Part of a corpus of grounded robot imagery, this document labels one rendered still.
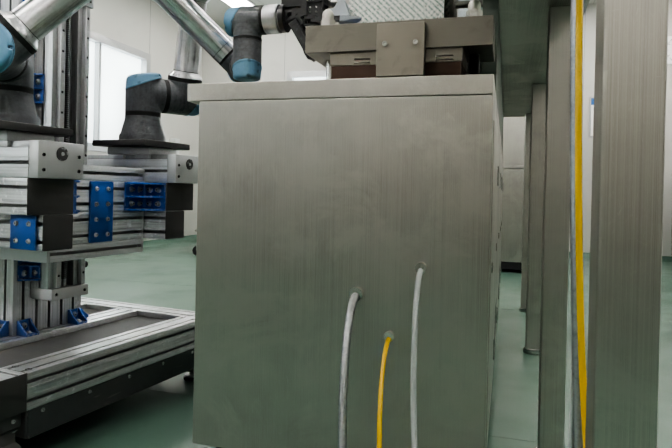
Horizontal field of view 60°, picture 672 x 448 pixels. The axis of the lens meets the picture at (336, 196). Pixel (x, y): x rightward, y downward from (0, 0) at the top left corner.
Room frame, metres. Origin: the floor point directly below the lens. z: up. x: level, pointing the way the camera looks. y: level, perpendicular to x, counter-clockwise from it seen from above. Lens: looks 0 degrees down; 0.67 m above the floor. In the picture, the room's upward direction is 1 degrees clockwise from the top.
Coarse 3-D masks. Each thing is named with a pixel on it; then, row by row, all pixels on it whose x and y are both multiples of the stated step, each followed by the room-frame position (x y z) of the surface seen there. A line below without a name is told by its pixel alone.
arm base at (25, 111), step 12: (0, 84) 1.46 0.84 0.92; (0, 96) 1.46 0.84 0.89; (12, 96) 1.47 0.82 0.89; (24, 96) 1.50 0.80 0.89; (0, 108) 1.46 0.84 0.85; (12, 108) 1.46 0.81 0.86; (24, 108) 1.49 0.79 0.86; (36, 108) 1.55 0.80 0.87; (12, 120) 1.46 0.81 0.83; (24, 120) 1.48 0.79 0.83; (36, 120) 1.52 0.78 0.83
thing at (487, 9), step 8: (488, 0) 1.39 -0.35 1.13; (496, 0) 1.39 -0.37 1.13; (488, 8) 1.39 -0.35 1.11; (496, 8) 1.39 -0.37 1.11; (496, 16) 1.39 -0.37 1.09; (496, 24) 1.39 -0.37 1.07; (496, 32) 1.39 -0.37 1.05; (496, 40) 1.39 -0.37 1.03; (496, 48) 1.39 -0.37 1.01; (496, 56) 1.39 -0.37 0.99; (488, 64) 1.39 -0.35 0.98; (496, 64) 1.39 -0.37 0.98; (488, 72) 1.39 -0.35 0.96; (496, 72) 1.39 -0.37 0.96; (496, 80) 1.40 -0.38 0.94; (496, 88) 1.42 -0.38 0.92; (496, 96) 1.44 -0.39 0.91
